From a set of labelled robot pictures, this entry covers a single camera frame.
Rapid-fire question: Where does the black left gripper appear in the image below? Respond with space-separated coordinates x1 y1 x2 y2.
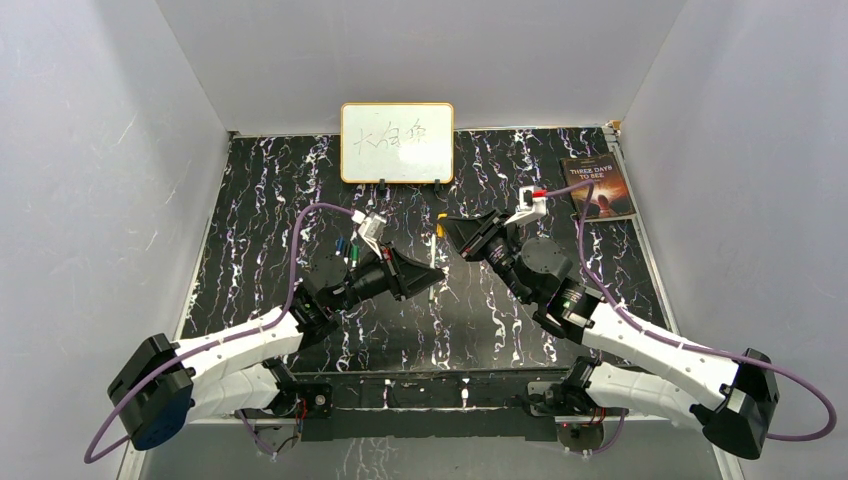
329 241 445 314

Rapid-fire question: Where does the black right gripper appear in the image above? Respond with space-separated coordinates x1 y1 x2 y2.
440 207 534 305

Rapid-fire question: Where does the yellow pen cap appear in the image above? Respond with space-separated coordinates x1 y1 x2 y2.
436 213 447 238

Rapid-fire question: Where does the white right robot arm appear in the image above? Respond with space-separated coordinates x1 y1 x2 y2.
438 210 779 460

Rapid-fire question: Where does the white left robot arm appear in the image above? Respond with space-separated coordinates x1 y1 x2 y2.
107 244 445 451

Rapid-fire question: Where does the dark Three Days book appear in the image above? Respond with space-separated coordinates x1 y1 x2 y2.
563 153 636 222

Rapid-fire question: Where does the white dry-erase board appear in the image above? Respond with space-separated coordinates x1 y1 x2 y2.
340 102 455 185

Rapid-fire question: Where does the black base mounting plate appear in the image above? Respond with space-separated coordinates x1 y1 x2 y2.
298 368 582 442

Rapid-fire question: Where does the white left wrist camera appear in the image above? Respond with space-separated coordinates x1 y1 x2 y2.
353 211 387 260

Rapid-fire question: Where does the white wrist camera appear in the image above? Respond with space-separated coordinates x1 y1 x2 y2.
353 211 387 260
505 186 547 227

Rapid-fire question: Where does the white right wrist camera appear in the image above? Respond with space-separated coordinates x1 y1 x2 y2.
505 186 547 227

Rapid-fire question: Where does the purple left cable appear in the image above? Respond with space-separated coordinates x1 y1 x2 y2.
83 203 366 465

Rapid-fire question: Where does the purple cable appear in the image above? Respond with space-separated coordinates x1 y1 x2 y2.
83 203 366 465
533 182 838 443

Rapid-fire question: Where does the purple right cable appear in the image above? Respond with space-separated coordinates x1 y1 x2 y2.
533 182 838 443

